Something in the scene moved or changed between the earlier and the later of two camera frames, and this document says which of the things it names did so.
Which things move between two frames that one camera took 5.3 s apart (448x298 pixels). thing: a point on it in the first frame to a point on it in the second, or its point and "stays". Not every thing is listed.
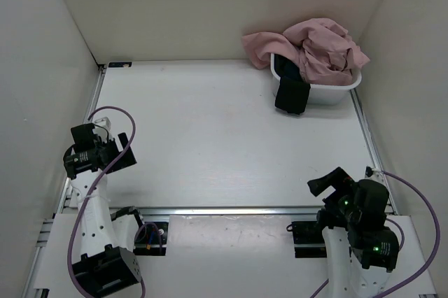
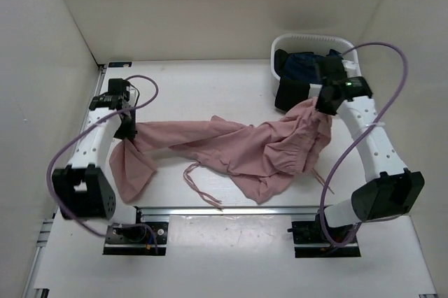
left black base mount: [151, 238] stays
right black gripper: [339, 179] to [321, 108]
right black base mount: [309, 239] stays
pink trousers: [323, 52] to [261, 160]
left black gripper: [110, 143] to [129, 132]
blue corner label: [114, 64] stays
